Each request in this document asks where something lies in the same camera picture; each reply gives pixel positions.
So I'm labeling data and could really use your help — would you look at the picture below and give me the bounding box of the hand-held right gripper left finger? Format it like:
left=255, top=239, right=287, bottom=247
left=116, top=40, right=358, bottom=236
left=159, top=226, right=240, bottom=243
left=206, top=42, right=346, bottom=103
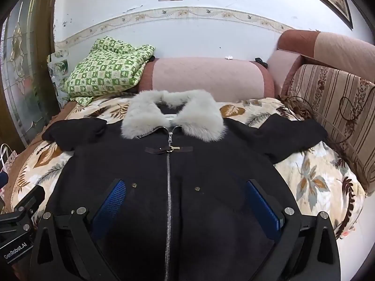
left=29, top=178, right=129, bottom=281

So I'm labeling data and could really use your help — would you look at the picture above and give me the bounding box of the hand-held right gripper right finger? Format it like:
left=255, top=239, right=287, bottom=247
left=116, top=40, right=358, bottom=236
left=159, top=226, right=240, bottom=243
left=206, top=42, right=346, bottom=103
left=245, top=178, right=342, bottom=281

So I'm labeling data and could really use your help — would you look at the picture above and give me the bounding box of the black coat with fur collar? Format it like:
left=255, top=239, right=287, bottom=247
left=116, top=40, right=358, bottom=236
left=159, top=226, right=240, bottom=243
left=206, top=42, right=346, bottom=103
left=42, top=89, right=328, bottom=281

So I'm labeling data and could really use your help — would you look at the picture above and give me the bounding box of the white paper gift bag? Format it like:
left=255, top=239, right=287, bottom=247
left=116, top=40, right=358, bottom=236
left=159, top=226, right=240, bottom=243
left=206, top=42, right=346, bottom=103
left=0, top=143, right=19, bottom=179

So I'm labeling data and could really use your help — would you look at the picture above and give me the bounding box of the leaf print blanket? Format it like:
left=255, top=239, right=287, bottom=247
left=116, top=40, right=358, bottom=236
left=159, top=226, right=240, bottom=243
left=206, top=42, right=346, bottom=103
left=6, top=96, right=367, bottom=240

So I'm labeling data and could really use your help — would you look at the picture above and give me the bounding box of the glass panel wooden door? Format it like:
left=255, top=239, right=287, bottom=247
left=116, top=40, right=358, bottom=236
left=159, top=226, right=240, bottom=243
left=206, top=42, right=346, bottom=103
left=0, top=0, right=60, bottom=153

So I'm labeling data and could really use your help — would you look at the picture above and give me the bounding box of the clear plastic bag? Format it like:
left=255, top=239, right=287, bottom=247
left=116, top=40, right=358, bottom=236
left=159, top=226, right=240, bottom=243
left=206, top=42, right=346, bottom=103
left=46, top=49, right=70, bottom=109

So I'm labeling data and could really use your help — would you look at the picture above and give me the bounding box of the striped floral cushion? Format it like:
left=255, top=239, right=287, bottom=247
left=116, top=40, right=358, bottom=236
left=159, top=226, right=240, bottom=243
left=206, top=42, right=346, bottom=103
left=283, top=64, right=375, bottom=196

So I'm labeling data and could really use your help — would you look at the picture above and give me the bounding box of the green patterned pillow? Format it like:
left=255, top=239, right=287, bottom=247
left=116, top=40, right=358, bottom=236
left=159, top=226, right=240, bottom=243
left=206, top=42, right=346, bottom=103
left=62, top=36, right=156, bottom=107

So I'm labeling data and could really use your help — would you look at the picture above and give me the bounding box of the pink brown sofa backrest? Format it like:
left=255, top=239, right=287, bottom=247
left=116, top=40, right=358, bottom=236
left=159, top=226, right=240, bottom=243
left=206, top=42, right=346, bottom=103
left=266, top=29, right=375, bottom=100

